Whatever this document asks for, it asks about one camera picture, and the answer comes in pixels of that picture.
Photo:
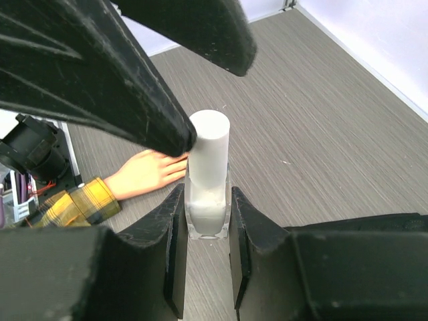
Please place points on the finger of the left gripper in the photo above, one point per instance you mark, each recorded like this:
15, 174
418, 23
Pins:
78, 62
216, 30

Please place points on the clear nail polish bottle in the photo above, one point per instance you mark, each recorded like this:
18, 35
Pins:
208, 211

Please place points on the mannequin hand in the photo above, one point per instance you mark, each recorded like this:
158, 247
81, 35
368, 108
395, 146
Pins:
144, 173

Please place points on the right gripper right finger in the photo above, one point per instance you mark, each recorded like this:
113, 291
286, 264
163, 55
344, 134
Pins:
277, 275

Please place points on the black cloth placemat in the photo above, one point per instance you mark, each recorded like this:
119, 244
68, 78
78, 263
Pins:
394, 222

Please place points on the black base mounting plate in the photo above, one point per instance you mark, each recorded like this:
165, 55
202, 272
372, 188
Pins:
67, 167

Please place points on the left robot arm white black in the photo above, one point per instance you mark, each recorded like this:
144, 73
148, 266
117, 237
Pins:
33, 150

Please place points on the yellow plaid sleeve forearm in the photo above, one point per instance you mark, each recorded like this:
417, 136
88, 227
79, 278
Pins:
84, 206

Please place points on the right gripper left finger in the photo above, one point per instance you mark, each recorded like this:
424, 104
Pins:
93, 273

